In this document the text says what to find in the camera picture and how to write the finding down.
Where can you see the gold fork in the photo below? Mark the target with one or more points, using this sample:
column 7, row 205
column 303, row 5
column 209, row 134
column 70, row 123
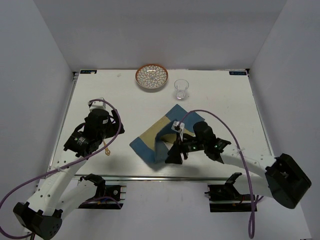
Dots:
column 106, row 149

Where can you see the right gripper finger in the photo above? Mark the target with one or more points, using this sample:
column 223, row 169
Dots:
column 174, row 156
column 185, row 151

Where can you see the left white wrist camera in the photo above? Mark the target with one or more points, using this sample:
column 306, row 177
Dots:
column 98, row 103

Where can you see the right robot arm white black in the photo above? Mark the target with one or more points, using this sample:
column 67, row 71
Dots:
column 277, row 177

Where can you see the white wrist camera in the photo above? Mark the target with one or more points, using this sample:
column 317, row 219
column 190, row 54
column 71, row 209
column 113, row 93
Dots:
column 178, row 127
column 98, row 103

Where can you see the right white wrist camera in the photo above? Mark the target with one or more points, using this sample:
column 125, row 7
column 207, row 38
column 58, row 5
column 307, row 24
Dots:
column 178, row 127

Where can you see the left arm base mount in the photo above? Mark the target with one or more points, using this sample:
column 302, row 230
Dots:
column 112, row 198

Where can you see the left blue table label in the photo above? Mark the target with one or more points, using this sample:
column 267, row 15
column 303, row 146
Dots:
column 88, row 71

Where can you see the aluminium table front rail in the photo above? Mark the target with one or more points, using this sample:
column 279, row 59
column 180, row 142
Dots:
column 110, row 178

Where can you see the clear drinking glass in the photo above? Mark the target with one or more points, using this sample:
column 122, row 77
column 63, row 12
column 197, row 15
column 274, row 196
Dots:
column 181, row 86

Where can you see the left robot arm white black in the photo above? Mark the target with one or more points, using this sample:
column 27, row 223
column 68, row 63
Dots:
column 43, row 213

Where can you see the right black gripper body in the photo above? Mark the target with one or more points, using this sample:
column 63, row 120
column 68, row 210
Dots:
column 193, row 143

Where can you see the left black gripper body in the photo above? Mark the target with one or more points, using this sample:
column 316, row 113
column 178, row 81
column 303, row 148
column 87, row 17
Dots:
column 100, row 136

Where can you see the blue table label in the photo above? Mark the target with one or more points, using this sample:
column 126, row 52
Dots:
column 88, row 71
column 238, row 73

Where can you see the right blue table label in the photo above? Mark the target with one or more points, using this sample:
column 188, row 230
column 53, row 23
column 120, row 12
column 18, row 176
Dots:
column 238, row 73

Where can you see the floral patterned ceramic bowl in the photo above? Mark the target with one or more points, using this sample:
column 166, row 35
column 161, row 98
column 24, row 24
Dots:
column 151, row 77

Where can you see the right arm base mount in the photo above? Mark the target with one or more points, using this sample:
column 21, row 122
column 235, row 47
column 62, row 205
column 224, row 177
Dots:
column 224, row 198

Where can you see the blue beige white placemat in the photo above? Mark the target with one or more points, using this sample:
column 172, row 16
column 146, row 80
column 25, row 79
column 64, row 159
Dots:
column 151, row 146

